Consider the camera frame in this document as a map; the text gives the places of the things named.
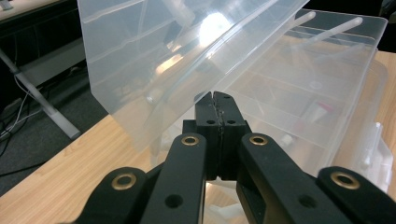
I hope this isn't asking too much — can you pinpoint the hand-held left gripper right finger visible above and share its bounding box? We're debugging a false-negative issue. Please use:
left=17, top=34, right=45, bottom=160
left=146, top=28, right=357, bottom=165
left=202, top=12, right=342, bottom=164
left=213, top=91, right=250, bottom=182

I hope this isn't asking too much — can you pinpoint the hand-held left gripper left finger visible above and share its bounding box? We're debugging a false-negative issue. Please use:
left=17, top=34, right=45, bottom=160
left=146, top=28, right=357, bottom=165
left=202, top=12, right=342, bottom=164
left=182, top=91, right=224, bottom=182

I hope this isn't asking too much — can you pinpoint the clear plastic storage box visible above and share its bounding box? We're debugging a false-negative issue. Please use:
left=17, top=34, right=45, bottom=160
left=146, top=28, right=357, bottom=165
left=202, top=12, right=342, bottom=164
left=77, top=0, right=394, bottom=224

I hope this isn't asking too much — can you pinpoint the red and white ointment tube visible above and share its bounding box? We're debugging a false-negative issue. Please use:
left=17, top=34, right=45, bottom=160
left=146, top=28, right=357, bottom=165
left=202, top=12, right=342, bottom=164
left=279, top=102, right=334, bottom=147

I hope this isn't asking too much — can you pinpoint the black floor cable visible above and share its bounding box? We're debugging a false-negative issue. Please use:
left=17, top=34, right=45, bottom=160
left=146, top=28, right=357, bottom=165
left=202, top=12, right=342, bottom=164
left=0, top=160, right=50, bottom=179

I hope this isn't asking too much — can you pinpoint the bundle of floor cables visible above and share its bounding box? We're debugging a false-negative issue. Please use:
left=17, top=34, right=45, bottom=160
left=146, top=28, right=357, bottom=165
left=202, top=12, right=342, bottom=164
left=0, top=73, right=48, bottom=158

